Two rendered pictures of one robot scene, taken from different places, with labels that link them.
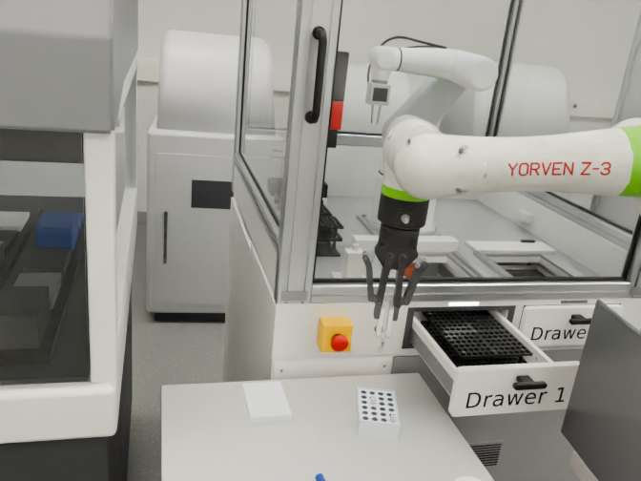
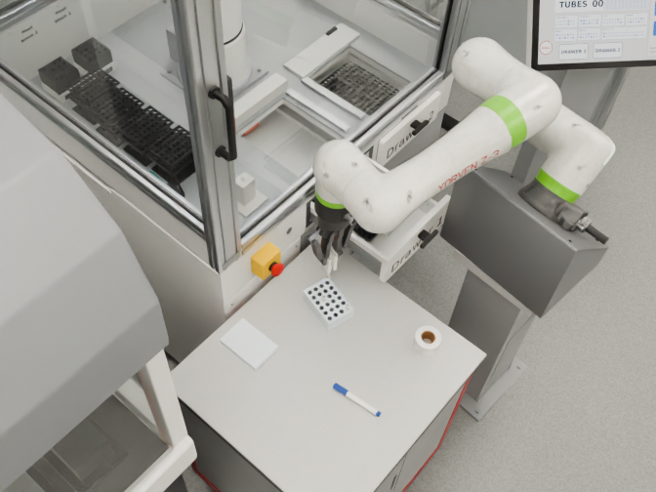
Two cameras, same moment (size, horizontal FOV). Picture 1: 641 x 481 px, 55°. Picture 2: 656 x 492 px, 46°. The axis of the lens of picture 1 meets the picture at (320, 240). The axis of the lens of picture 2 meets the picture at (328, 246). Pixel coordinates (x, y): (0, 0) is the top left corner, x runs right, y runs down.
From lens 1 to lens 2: 1.15 m
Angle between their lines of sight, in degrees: 45
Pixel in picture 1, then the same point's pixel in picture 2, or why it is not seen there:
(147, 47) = not seen: outside the picture
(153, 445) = not seen: hidden behind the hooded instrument
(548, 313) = (396, 135)
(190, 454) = (243, 426)
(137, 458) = not seen: hidden behind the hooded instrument
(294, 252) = (225, 237)
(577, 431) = (456, 238)
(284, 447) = (293, 375)
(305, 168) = (223, 184)
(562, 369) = (440, 209)
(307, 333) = (244, 271)
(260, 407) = (253, 354)
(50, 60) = (123, 348)
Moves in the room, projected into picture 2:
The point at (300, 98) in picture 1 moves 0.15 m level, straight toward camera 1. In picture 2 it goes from (208, 143) to (249, 190)
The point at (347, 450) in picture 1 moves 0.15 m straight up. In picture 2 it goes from (332, 348) to (335, 320)
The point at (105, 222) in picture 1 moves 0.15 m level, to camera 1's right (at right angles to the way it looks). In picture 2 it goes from (166, 379) to (235, 341)
